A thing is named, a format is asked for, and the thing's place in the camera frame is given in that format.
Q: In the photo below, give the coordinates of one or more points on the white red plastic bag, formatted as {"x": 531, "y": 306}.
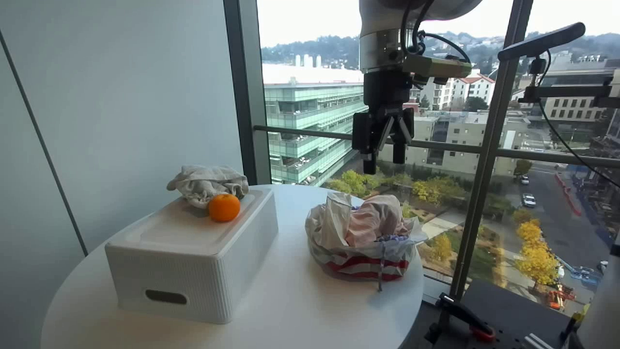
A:
{"x": 373, "y": 242}

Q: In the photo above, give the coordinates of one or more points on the camera on metal stand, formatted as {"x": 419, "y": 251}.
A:
{"x": 601, "y": 325}

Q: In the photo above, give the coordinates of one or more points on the orange fruit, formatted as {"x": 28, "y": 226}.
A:
{"x": 223, "y": 209}

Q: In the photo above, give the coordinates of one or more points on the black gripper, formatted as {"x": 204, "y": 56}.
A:
{"x": 384, "y": 96}

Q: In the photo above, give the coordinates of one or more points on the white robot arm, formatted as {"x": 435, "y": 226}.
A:
{"x": 392, "y": 63}

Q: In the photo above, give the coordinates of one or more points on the white storage box basket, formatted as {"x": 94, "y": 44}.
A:
{"x": 183, "y": 265}

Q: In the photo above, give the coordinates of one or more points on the red handled clamp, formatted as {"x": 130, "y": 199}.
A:
{"x": 452, "y": 310}

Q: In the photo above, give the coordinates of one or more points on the crumpled white cloth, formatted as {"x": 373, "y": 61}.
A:
{"x": 198, "y": 185}

